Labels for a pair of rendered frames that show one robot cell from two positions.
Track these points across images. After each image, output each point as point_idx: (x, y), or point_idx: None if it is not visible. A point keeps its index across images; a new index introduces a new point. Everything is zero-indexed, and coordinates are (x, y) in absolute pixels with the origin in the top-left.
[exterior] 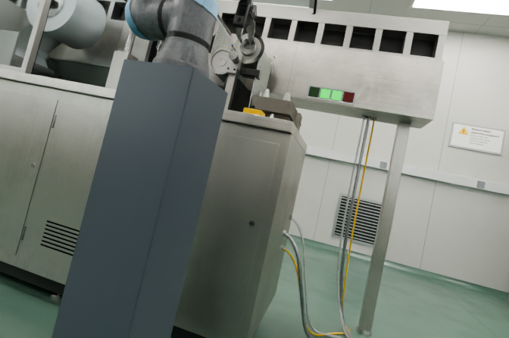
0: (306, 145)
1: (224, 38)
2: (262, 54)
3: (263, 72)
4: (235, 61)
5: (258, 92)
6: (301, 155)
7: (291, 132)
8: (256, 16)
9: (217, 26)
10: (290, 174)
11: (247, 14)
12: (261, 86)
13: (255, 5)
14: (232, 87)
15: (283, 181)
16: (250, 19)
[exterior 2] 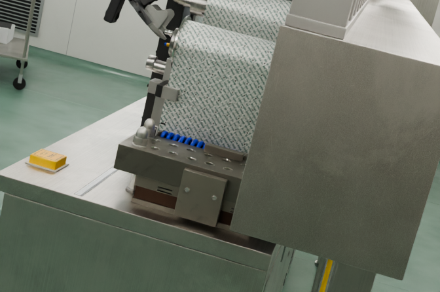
0: (253, 253)
1: (239, 20)
2: (172, 54)
3: (215, 84)
4: (152, 71)
5: (201, 124)
6: (181, 261)
7: (1, 190)
8: None
9: (205, 7)
10: (73, 272)
11: None
12: (215, 110)
13: None
14: (151, 115)
15: (12, 266)
16: (130, 3)
